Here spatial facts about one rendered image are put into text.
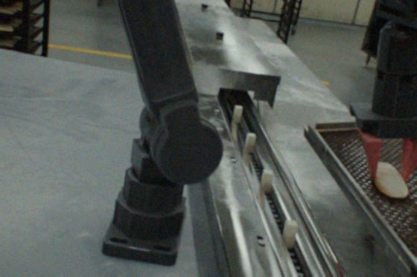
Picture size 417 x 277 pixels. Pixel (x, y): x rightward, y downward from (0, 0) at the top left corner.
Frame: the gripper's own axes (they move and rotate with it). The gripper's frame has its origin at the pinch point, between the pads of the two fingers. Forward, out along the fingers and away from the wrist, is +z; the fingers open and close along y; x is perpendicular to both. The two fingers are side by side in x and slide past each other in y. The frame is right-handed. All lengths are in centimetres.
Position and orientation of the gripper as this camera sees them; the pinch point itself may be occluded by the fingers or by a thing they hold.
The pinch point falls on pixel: (388, 173)
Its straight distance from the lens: 83.4
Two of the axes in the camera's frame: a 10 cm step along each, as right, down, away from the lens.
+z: 0.1, 9.3, 3.6
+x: -0.5, 3.6, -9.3
